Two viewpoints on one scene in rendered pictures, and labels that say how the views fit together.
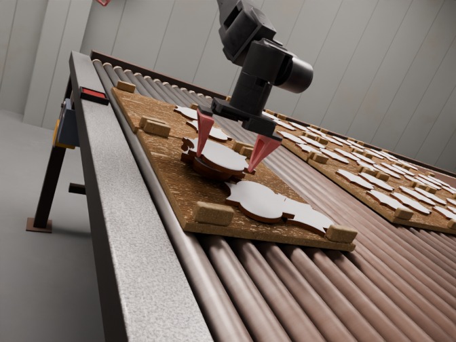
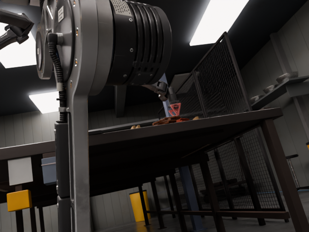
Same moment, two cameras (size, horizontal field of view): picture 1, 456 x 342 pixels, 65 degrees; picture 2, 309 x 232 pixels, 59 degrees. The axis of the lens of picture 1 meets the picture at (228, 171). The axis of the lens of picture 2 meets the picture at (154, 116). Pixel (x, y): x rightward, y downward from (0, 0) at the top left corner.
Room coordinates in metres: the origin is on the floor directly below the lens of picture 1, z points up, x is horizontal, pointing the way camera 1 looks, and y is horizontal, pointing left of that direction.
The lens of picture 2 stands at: (0.37, 1.74, 0.56)
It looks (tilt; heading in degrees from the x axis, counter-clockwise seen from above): 15 degrees up; 282
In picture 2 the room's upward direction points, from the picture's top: 13 degrees counter-clockwise
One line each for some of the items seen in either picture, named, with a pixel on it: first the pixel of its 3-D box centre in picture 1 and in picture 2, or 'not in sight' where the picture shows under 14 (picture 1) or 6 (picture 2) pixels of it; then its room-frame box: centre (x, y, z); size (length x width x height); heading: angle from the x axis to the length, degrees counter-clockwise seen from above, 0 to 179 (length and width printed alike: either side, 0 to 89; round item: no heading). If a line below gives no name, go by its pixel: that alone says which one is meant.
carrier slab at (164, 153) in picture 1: (233, 183); not in sight; (0.73, -0.02, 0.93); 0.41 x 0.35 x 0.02; 30
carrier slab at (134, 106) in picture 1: (177, 121); not in sight; (1.09, 0.20, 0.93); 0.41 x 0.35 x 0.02; 32
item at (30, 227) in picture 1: (58, 153); not in sight; (1.65, 0.82, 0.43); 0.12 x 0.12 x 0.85; 31
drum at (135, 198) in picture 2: not in sight; (140, 205); (2.62, -4.80, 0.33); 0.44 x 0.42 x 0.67; 24
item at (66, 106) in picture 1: (74, 124); (58, 170); (1.17, 0.54, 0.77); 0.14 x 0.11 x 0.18; 31
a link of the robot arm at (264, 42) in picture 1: (265, 64); (169, 92); (0.61, 0.01, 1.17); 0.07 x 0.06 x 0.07; 135
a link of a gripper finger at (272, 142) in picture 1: (252, 144); (174, 112); (0.62, -0.02, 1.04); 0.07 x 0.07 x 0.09; 19
